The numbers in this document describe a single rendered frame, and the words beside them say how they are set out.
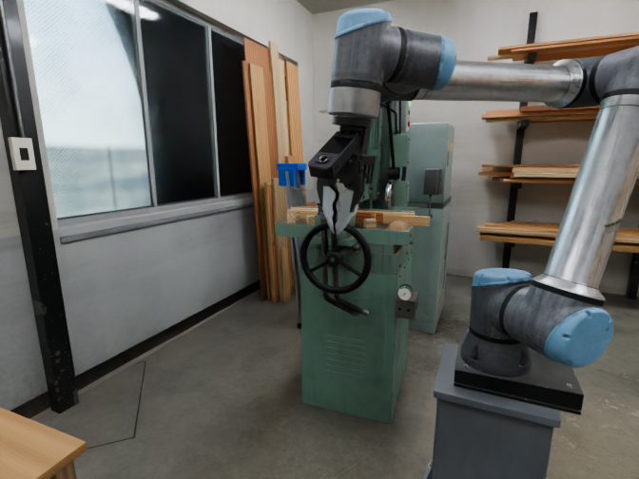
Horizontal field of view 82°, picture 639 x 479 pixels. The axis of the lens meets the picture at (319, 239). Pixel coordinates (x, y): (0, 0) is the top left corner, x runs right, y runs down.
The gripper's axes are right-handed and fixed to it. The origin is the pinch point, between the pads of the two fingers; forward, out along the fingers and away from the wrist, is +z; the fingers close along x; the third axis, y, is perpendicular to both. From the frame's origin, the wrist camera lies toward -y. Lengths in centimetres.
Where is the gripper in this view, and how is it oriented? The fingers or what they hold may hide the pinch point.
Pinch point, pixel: (335, 228)
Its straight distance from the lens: 69.4
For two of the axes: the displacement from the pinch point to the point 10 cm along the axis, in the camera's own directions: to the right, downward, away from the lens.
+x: -8.7, -2.1, 4.4
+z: -1.0, 9.6, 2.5
